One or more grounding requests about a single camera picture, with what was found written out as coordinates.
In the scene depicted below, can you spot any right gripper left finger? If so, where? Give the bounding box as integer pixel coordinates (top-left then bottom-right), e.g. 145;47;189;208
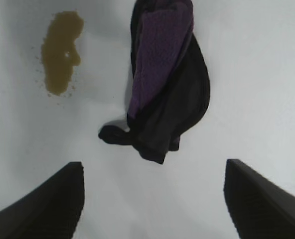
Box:
0;161;85;239

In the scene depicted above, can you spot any brown liquid spill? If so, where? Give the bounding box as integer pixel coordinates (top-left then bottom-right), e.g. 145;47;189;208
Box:
31;10;85;100

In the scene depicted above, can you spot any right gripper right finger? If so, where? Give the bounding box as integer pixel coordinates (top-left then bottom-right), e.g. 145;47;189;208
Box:
223;158;295;239

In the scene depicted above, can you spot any black and purple cloth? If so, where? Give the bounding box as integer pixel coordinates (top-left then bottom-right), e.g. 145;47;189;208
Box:
98;0;210;165

